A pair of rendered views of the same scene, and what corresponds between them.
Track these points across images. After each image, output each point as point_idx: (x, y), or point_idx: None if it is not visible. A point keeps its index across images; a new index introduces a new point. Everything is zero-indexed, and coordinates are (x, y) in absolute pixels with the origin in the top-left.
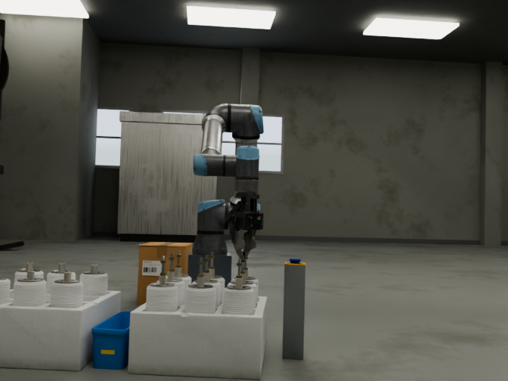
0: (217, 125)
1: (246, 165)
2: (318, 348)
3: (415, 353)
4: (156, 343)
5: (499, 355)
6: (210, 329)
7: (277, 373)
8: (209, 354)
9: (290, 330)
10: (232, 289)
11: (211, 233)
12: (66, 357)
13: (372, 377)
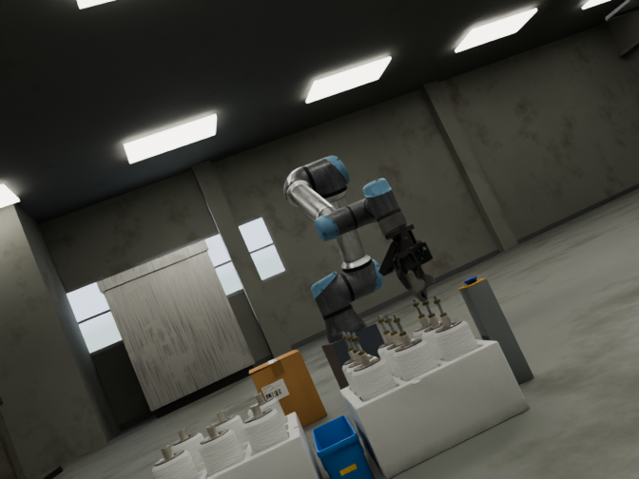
0: (308, 188)
1: (385, 200)
2: (528, 364)
3: (621, 320)
4: (402, 428)
5: None
6: (452, 382)
7: (533, 396)
8: (464, 410)
9: (506, 353)
10: (447, 329)
11: (342, 312)
12: None
13: (626, 350)
